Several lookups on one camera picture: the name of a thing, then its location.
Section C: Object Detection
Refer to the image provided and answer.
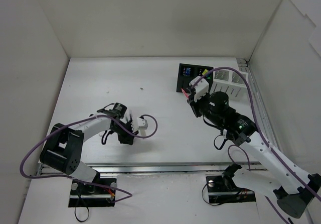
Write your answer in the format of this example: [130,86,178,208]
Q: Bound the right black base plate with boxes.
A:
[201,175,256,206]

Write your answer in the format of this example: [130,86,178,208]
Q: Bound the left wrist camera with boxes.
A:
[126,113,148,135]

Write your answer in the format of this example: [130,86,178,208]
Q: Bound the aluminium rail frame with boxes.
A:
[51,57,273,167]

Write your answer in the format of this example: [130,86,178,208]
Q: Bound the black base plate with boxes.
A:
[68,180,116,207]
[201,175,256,206]

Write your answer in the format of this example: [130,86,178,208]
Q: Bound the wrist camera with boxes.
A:
[126,113,148,135]
[189,76,209,102]

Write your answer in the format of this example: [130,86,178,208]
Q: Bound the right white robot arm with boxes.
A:
[187,91,320,219]

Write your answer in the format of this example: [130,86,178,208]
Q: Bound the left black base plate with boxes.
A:
[68,180,116,207]

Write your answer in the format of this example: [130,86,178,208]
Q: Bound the black divided organizer box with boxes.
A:
[176,63,213,93]

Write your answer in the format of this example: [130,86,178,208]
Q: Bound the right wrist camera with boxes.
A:
[189,76,209,102]

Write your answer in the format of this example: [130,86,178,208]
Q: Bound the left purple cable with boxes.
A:
[19,115,158,203]

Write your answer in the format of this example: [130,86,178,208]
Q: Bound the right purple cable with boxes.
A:
[188,67,321,224]

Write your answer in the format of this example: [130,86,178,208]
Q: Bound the purple cable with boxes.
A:
[188,67,321,224]
[19,115,158,203]

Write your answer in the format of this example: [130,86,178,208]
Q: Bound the red pen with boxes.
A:
[181,88,190,103]

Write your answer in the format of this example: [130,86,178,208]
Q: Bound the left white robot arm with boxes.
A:
[40,103,138,194]

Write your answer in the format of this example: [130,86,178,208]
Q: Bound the white divided organizer box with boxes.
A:
[210,69,247,101]

